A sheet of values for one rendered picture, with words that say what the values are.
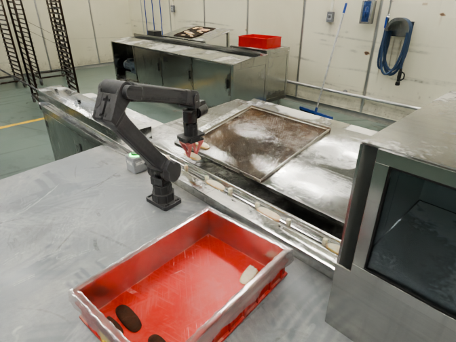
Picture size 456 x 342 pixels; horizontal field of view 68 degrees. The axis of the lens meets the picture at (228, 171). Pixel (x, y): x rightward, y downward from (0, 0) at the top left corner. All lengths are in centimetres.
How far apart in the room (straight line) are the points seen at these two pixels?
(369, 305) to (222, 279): 39
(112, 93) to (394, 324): 89
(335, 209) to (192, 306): 57
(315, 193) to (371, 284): 55
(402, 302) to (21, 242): 111
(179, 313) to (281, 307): 26
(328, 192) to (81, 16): 789
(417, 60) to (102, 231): 418
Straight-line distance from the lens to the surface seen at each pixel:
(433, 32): 470
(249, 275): 100
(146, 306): 96
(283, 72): 510
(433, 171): 63
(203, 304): 95
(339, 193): 128
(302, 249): 106
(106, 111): 102
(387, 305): 81
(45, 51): 847
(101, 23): 889
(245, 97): 432
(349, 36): 508
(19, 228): 139
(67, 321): 100
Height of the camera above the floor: 154
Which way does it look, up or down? 28 degrees down
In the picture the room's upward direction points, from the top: straight up
